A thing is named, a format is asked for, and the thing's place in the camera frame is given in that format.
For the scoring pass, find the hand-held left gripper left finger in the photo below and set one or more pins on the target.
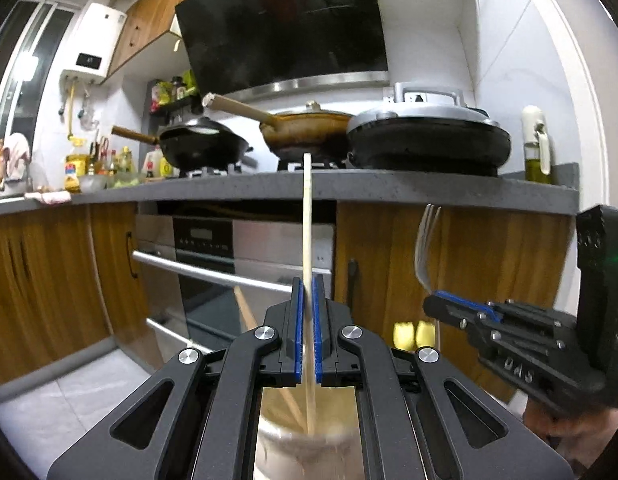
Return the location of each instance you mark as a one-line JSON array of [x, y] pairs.
[[299, 330]]

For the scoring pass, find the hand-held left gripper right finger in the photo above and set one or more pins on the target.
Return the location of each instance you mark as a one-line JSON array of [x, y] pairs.
[[319, 330]]

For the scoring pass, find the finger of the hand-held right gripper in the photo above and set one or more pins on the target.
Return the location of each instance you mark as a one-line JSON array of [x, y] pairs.
[[529, 360], [459, 310]]

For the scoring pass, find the pale yellow plastic utensil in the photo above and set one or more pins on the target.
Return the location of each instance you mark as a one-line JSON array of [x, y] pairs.
[[403, 336]]

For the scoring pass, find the metal fork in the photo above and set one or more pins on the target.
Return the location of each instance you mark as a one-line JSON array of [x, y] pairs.
[[421, 260]]

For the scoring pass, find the floral white ceramic utensil holder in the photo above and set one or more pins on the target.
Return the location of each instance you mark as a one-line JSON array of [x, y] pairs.
[[289, 460]]

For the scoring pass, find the person's right hand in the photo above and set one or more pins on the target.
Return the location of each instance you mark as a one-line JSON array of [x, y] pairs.
[[564, 435]]

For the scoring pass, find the stainless steel built-in oven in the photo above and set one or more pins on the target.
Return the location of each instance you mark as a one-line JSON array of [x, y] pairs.
[[209, 240]]

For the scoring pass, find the oil dispenser bottle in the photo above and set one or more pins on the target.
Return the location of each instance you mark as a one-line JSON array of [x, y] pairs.
[[536, 155]]

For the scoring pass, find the black electric griddle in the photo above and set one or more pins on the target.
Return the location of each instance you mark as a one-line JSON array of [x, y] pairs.
[[429, 140]]

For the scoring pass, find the gas stove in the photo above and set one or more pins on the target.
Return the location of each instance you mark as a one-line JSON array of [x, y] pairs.
[[209, 172]]

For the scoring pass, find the row of condiment bottles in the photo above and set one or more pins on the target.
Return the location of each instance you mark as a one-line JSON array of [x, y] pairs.
[[119, 165]]

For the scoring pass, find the wooden base cabinets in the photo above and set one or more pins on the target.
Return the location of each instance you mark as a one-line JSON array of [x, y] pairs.
[[39, 285]]

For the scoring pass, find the spice shelf with packets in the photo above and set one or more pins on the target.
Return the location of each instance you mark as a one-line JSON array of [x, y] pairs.
[[174, 95]]

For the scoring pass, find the yellow cooking oil bottle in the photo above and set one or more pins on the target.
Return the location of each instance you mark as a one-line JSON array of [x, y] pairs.
[[74, 170]]

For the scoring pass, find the pink white rag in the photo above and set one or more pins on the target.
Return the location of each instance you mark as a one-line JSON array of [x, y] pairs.
[[49, 197]]

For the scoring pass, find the black range hood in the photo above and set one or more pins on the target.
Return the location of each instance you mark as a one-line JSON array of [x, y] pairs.
[[279, 25]]

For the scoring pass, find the white pink hanging cloth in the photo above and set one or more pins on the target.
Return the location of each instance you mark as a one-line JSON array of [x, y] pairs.
[[16, 155]]

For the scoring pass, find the white water heater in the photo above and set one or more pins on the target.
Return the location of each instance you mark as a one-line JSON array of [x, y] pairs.
[[91, 45]]

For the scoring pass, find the kitchen window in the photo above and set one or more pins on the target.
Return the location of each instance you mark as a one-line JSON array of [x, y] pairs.
[[24, 70]]

